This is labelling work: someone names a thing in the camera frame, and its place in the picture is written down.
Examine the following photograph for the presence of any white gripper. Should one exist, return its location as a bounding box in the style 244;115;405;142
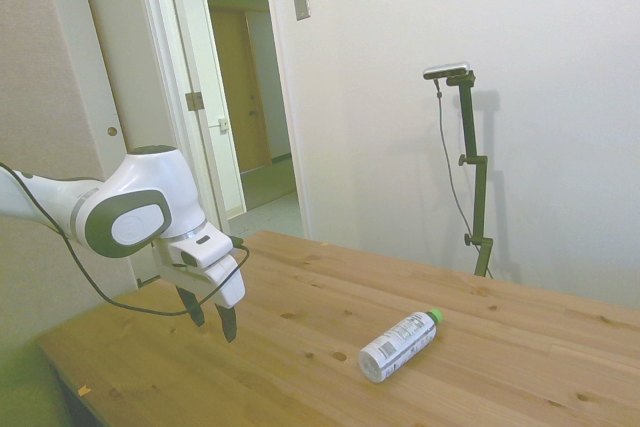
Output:
152;222;247;344

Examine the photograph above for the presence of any white labelled water bottle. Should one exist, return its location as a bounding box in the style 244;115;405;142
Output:
358;307;445;385

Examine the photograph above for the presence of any brown wooden door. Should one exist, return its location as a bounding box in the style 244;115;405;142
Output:
209;5;274;176

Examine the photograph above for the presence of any white open door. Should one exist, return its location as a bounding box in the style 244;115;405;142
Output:
164;0;247;222

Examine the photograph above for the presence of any black camera stand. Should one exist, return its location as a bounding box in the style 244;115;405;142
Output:
444;73;496;278

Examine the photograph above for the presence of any grey camera on stand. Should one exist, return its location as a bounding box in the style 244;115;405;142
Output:
422;61;473;81

